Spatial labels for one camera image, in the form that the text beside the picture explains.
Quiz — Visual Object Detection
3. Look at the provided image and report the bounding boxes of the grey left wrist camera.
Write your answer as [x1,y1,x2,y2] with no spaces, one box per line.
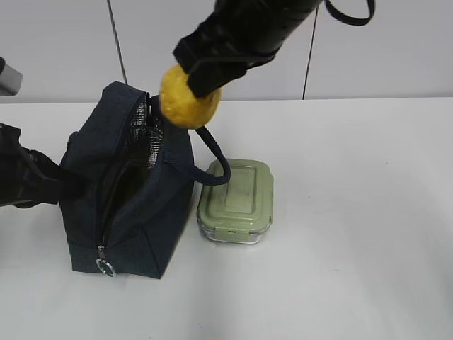
[0,57,23,96]

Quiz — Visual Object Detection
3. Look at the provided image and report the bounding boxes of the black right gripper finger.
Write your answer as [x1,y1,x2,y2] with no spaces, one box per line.
[173,33,212,71]
[186,59,247,98]

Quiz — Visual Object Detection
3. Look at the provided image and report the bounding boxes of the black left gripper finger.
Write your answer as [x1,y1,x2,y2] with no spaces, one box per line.
[30,150,87,203]

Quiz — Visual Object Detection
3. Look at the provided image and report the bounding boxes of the navy blue lunch bag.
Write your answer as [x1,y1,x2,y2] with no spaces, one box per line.
[59,81,231,278]

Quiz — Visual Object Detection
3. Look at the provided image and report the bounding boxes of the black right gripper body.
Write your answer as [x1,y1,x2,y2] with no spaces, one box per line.
[192,6,280,67]

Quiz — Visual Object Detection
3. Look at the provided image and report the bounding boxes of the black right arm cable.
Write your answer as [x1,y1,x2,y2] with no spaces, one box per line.
[323,0,375,28]

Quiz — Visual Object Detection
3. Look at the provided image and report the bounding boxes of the yellow squash toy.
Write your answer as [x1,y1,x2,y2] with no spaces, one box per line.
[159,64,222,130]

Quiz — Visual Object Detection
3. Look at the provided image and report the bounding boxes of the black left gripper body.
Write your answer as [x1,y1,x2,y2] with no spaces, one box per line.
[1,123,39,208]

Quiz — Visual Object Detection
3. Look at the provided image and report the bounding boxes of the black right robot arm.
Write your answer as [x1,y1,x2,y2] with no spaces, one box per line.
[173,0,319,98]

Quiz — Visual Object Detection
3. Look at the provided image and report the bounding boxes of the green lidded glass container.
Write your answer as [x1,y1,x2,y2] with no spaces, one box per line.
[197,159,274,244]

